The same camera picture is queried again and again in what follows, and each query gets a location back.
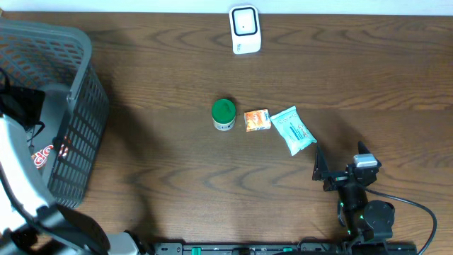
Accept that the light blue tissue pack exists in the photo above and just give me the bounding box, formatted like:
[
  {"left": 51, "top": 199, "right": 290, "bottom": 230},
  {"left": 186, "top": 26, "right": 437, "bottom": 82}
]
[{"left": 270, "top": 106, "right": 317, "bottom": 156}]

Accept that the red candy bar wrapper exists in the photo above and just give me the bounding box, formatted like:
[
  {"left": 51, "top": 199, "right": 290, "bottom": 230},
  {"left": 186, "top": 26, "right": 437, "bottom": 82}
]
[{"left": 32, "top": 136, "right": 72, "bottom": 170}]

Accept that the orange snack packet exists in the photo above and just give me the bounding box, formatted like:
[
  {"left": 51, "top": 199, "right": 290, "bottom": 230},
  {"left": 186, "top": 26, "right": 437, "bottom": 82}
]
[{"left": 244, "top": 109, "right": 272, "bottom": 132}]

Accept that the green lid jar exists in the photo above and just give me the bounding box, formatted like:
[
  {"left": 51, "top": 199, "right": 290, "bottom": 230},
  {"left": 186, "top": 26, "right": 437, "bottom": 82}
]
[{"left": 212, "top": 98, "right": 236, "bottom": 131}]

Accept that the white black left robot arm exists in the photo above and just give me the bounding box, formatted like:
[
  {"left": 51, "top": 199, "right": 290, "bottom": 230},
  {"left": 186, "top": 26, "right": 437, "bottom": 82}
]
[{"left": 1, "top": 71, "right": 148, "bottom": 254}]

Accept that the white barcode scanner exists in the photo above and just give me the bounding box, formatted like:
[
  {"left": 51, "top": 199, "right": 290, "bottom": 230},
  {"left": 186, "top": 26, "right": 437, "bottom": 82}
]
[{"left": 229, "top": 5, "right": 262, "bottom": 55}]

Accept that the grey plastic mesh basket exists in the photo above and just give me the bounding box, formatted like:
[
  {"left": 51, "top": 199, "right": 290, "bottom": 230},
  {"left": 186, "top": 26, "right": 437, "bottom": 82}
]
[{"left": 1, "top": 18, "right": 109, "bottom": 208}]

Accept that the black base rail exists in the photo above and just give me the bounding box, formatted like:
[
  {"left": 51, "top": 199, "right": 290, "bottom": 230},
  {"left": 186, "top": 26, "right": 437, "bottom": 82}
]
[{"left": 146, "top": 239, "right": 418, "bottom": 255}]

